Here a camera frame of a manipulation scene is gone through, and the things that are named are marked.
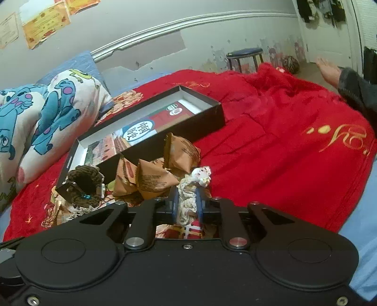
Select blue padded stool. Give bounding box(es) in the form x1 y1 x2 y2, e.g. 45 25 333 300
226 47 264 72

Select red bed blanket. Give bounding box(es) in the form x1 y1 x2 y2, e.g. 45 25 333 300
2 62 377 242

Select cream crochet scrunchie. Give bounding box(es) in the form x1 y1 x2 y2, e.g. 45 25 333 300
176 166 212 226

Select white wall certificate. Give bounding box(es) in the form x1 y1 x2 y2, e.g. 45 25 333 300
0 12 19 49

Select brown patterned ball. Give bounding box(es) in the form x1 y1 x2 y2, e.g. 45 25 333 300
283 56 300 75

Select hanging dark clothes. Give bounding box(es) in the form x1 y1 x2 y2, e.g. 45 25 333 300
296 0 346 27

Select monster print white blanket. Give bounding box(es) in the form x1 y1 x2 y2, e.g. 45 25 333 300
1 69 112 210

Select light blue bed sheet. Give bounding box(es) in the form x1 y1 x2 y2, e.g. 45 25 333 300
339 163 377 301

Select brown pyramid snack packet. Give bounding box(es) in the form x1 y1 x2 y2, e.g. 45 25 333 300
113 157 137 196
164 133 201 173
136 159 179 200

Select person bare foot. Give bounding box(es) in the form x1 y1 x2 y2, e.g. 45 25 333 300
316 57 342 89

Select dark grey trouser leg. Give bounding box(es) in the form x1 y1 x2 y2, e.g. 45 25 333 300
338 68 377 134

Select yellow wall certificate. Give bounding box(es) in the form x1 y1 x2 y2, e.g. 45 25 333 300
19 0 70 50

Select brown crochet scrunchie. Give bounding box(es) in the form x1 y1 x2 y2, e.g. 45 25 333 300
66 165 104 208

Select white door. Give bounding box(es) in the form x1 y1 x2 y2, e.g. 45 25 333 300
293 1 363 73

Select colourful history book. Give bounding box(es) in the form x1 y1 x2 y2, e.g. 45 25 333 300
81 99 201 166

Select blue pillow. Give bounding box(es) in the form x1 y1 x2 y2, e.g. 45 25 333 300
37 51 107 89

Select orange wall poster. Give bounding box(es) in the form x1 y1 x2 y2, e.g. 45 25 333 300
65 0 101 15

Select black cardboard box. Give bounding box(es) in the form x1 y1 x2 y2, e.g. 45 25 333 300
56 86 225 200

